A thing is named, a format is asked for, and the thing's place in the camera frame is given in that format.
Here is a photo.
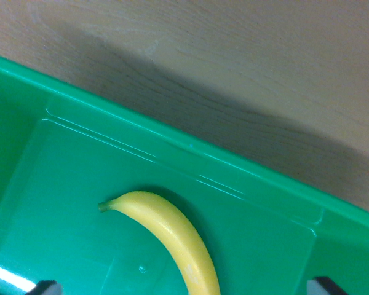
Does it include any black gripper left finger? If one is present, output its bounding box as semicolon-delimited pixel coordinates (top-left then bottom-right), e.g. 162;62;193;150
26;280;63;295

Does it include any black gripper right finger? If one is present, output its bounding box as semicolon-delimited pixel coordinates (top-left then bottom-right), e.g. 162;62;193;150
306;276;347;295

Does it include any yellow plastic banana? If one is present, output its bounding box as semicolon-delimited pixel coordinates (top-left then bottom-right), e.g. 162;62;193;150
98;190;221;295

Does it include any green plastic bin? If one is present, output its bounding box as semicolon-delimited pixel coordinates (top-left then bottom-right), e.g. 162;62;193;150
0;54;369;295

